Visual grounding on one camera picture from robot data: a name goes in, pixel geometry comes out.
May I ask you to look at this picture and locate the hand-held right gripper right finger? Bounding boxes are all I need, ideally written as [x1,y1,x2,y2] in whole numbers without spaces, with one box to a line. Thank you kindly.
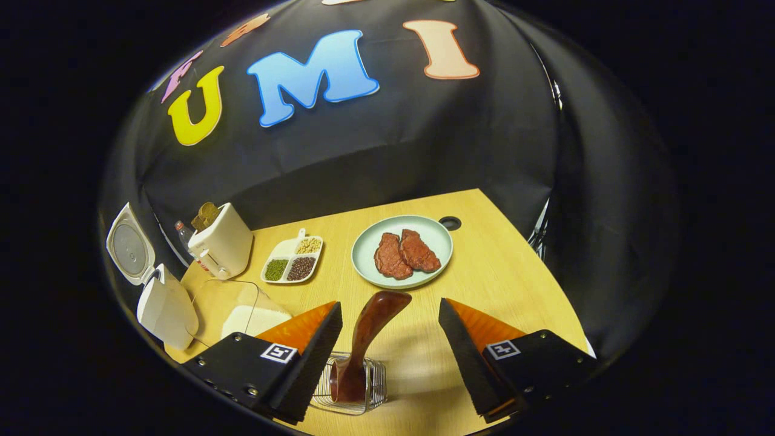
[437,298,597,424]

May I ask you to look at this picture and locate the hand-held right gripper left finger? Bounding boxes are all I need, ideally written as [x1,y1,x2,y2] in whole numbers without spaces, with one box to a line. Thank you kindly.
[182,301,343,424]

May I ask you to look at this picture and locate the brown wooden spoon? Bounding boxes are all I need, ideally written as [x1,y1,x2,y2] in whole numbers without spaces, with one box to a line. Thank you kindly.
[330,291,412,403]

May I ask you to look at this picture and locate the clear wire chopstick holder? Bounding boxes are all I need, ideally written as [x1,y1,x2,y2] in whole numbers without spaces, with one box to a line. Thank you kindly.
[312,351,388,415]

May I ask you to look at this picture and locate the clear box of rice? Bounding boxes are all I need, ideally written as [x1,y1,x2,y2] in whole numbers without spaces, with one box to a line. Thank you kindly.
[193,280,292,349]

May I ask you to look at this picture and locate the white rice cooker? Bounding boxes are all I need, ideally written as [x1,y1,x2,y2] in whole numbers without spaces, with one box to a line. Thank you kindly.
[107,202,199,351]

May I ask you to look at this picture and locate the white divided grain dish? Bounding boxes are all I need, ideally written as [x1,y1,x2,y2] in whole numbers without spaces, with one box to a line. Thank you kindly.
[261,228,324,285]

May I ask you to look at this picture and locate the pale green plate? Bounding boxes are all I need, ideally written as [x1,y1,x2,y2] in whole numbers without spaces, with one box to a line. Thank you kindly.
[352,215,453,289]

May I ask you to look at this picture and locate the white toaster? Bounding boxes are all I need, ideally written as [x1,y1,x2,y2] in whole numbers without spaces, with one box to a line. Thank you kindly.
[188,202,254,280]

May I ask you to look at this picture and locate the brown bread slices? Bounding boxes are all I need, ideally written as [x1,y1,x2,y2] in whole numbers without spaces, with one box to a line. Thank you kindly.
[191,202,221,232]

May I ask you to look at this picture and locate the clear plastic bottle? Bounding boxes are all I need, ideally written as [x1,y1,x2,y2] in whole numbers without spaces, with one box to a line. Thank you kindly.
[175,220,196,255]

